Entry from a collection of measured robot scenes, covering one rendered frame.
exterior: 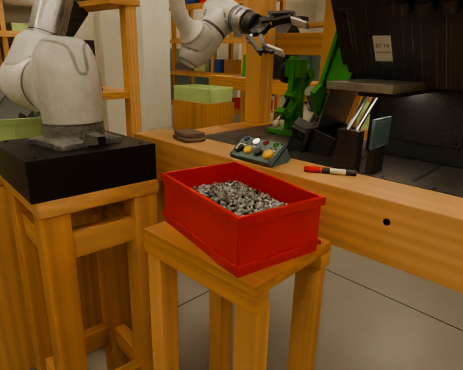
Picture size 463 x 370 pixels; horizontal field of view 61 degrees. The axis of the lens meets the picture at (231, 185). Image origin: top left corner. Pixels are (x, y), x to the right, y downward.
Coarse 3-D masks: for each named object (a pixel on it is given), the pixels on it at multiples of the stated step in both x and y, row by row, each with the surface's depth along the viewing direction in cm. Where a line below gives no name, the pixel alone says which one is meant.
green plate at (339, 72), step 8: (336, 32) 108; (336, 40) 108; (336, 48) 110; (328, 56) 111; (336, 56) 111; (328, 64) 111; (336, 64) 111; (328, 72) 113; (336, 72) 112; (344, 72) 110; (320, 80) 114; (328, 80) 114
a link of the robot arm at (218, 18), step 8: (208, 0) 147; (216, 0) 144; (224, 0) 143; (232, 0) 144; (208, 8) 145; (216, 8) 142; (224, 8) 141; (232, 8) 140; (208, 16) 143; (216, 16) 142; (224, 16) 142; (216, 24) 142; (224, 24) 143; (224, 32) 145
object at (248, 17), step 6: (252, 12) 137; (246, 18) 137; (252, 18) 136; (258, 18) 138; (246, 24) 137; (252, 24) 137; (264, 24) 136; (246, 30) 138; (252, 30) 137; (264, 30) 135
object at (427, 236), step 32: (160, 160) 138; (192, 160) 126; (224, 160) 116; (320, 192) 95; (352, 192) 89; (384, 192) 88; (416, 192) 89; (320, 224) 97; (352, 224) 91; (384, 224) 85; (416, 224) 81; (448, 224) 76; (384, 256) 87; (416, 256) 82; (448, 256) 78
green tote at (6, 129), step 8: (0, 120) 130; (8, 120) 131; (16, 120) 133; (24, 120) 134; (32, 120) 135; (40, 120) 137; (104, 120) 149; (0, 128) 131; (8, 128) 132; (16, 128) 134; (24, 128) 135; (32, 128) 136; (40, 128) 138; (0, 136) 132; (8, 136) 133; (16, 136) 134; (24, 136) 136; (32, 136) 137
